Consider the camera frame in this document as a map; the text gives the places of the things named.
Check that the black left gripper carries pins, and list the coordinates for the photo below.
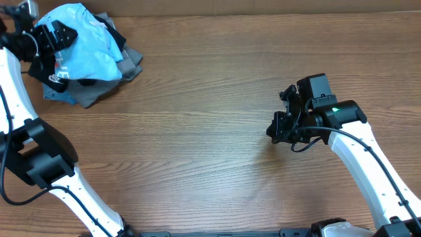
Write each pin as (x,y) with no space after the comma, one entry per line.
(62,43)

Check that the blue denim folded garment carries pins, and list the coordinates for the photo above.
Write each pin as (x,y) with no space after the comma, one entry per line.
(50,94)

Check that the black folded nike garment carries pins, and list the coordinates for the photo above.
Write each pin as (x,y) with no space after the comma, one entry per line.
(44,71)

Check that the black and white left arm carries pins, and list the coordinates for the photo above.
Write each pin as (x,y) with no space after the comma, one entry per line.
(36,152)

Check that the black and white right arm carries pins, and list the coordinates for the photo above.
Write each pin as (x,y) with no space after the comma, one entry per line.
(344,128)

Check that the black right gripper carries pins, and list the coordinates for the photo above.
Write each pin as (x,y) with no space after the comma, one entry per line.
(293,112)

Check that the grey folded garment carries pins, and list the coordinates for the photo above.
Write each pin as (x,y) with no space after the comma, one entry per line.
(88,92)

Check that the light blue t-shirt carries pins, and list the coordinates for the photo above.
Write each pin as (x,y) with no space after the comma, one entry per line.
(93,55)

